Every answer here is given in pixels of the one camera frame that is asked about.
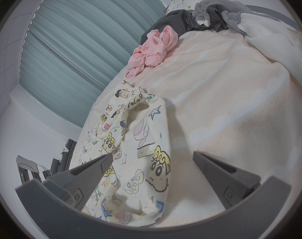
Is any pile of clothes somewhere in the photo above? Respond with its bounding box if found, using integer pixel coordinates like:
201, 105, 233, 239
140, 0, 302, 89

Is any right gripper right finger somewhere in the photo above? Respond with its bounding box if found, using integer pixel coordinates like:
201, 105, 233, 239
193, 151, 261, 210

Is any pink garment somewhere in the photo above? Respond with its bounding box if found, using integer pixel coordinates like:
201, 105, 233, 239
125, 25, 179, 78

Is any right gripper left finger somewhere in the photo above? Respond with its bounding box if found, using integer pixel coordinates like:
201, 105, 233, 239
44, 154, 114, 212

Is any blue-green curtain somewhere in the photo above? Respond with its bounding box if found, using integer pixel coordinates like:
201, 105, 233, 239
29, 0, 170, 86
18, 28, 109, 129

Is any black chest of drawers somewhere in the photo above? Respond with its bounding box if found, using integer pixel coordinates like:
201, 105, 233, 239
51, 138, 78, 176

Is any white printed pyjama top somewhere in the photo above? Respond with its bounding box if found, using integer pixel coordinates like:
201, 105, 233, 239
80, 80, 172, 227

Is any bed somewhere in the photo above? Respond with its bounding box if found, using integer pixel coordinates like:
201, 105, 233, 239
75, 0, 302, 230

